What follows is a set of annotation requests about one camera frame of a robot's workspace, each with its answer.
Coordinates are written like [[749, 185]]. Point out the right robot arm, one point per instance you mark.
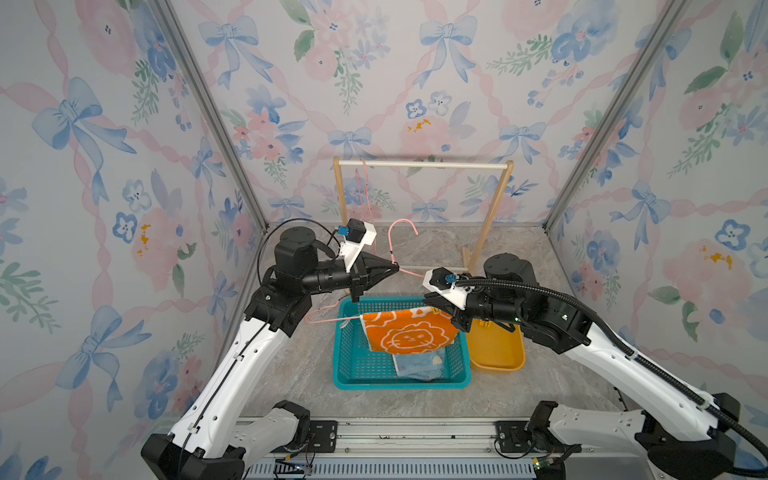
[[681, 431]]

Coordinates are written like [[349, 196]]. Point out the pink hanger with blue towel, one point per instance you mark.
[[364, 187]]

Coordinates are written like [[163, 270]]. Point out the wooden hanger rack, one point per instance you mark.
[[469, 257]]

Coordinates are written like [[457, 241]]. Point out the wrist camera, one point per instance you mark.
[[443, 281], [356, 235]]

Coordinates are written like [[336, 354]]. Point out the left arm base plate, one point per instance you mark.
[[318, 436]]

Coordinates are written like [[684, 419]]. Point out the left aluminium corner post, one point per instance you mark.
[[180, 47]]

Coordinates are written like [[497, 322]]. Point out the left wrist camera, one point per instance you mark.
[[356, 235]]

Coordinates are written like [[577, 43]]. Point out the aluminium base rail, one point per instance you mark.
[[443, 449]]

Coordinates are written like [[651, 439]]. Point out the teal plastic basket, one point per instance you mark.
[[357, 368]]

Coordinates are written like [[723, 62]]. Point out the aluminium corner post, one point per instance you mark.
[[180, 47], [659, 35]]

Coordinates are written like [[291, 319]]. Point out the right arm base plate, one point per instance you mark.
[[515, 437]]

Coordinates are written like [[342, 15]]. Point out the orange patterned towel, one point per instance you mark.
[[410, 331]]

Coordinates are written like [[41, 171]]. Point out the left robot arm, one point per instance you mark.
[[205, 443]]

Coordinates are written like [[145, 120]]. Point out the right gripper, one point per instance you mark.
[[457, 315]]

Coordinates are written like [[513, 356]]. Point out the yellow plastic tray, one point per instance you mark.
[[494, 349]]

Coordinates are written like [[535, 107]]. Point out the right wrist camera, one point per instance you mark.
[[443, 281]]

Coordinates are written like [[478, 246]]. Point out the light blue towel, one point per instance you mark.
[[422, 367]]

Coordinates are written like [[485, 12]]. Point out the right aluminium corner post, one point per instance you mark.
[[659, 35]]

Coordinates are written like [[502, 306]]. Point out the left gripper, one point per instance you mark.
[[372, 268]]

